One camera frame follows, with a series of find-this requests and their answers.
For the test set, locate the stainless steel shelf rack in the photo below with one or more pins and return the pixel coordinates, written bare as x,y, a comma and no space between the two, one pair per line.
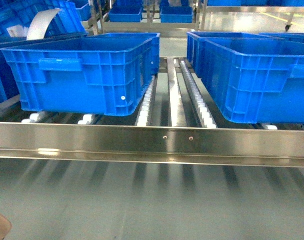
176,123

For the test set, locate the blue crate front left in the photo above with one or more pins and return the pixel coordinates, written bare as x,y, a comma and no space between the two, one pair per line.
89,75

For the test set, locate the blue crate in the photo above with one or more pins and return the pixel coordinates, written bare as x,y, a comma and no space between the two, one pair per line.
155,49
255,80
89,75
196,45

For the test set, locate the blue crate back left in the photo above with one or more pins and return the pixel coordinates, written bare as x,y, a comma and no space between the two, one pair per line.
155,49

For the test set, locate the blue crate back right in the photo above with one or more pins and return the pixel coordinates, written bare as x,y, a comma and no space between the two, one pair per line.
196,45

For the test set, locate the blue far bin right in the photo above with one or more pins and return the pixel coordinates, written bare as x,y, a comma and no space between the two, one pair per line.
176,14

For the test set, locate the blue bin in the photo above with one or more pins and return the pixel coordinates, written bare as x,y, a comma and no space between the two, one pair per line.
126,14
176,14

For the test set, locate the blue crate front right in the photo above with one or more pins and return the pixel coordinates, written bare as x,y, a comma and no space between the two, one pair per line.
255,80

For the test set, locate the blue far bin left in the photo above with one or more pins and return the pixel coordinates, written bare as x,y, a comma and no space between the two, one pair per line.
126,14

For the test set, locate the white curved strip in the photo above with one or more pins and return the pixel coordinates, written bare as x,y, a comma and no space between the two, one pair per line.
40,24

